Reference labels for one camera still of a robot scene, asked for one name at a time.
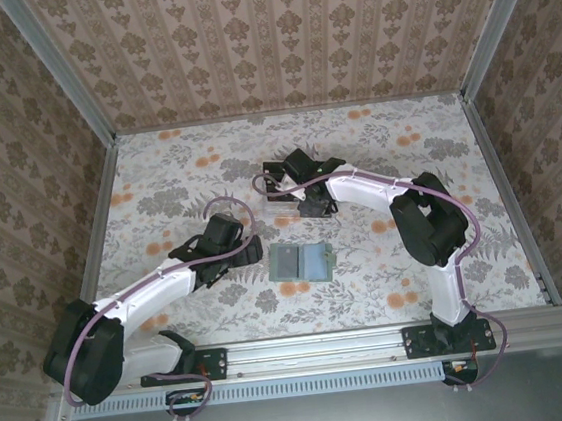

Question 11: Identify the aluminium corner post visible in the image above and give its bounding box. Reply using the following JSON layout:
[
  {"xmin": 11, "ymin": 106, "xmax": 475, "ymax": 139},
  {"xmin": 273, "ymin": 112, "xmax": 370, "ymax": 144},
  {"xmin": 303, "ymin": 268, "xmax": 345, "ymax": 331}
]
[
  {"xmin": 449, "ymin": 0, "xmax": 560, "ymax": 102},
  {"xmin": 0, "ymin": 0, "xmax": 120, "ymax": 158}
]

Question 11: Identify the slotted grey cable duct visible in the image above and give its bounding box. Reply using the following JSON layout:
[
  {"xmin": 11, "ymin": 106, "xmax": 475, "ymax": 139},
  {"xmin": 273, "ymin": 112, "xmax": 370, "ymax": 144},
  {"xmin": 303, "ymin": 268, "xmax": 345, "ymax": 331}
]
[{"xmin": 72, "ymin": 359, "xmax": 449, "ymax": 421}]

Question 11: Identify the thin aluminium wall rail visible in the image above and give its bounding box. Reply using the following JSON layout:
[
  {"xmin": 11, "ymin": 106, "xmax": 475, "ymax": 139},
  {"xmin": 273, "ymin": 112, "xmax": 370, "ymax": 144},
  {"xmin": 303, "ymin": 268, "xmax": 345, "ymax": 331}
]
[{"xmin": 113, "ymin": 89, "xmax": 466, "ymax": 136}]

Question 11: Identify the grey-green card holder wallet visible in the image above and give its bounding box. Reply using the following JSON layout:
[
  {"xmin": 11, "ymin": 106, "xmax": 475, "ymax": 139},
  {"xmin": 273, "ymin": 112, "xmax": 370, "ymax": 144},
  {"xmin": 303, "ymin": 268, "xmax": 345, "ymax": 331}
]
[{"xmin": 266, "ymin": 236, "xmax": 340, "ymax": 287}]

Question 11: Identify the aluminium side rail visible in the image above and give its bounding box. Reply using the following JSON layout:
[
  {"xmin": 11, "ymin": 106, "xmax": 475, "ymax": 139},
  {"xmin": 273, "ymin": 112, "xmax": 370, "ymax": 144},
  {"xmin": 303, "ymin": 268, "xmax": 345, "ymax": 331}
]
[
  {"xmin": 459, "ymin": 87, "xmax": 562, "ymax": 315},
  {"xmin": 49, "ymin": 136, "xmax": 142, "ymax": 362}
]

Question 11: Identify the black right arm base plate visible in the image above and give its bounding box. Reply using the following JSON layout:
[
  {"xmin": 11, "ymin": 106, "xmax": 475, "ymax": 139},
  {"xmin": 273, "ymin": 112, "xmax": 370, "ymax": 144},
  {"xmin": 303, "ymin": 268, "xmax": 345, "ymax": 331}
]
[{"xmin": 401, "ymin": 317, "xmax": 498, "ymax": 361}]

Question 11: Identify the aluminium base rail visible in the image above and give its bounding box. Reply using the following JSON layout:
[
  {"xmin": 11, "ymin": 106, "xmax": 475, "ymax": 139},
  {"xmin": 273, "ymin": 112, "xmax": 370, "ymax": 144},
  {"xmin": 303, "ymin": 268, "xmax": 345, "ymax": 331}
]
[{"xmin": 49, "ymin": 306, "xmax": 562, "ymax": 399}]

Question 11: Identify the black connector box with wires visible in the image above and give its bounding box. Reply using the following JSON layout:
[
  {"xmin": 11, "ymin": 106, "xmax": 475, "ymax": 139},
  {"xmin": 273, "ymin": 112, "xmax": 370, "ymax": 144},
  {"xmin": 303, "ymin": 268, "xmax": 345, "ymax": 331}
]
[
  {"xmin": 162, "ymin": 386, "xmax": 211, "ymax": 419},
  {"xmin": 440, "ymin": 356, "xmax": 482, "ymax": 389}
]

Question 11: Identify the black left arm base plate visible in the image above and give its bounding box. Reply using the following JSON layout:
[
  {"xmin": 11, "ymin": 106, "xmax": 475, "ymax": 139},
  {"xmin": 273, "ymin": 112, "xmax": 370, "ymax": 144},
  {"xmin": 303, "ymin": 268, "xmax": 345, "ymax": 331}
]
[{"xmin": 137, "ymin": 346, "xmax": 230, "ymax": 390}]

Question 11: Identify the floral patterned table cover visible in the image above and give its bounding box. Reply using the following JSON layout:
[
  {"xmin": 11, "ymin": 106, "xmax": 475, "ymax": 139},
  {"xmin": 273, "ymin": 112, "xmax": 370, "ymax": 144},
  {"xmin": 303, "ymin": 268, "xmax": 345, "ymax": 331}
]
[{"xmin": 59, "ymin": 86, "xmax": 549, "ymax": 359}]

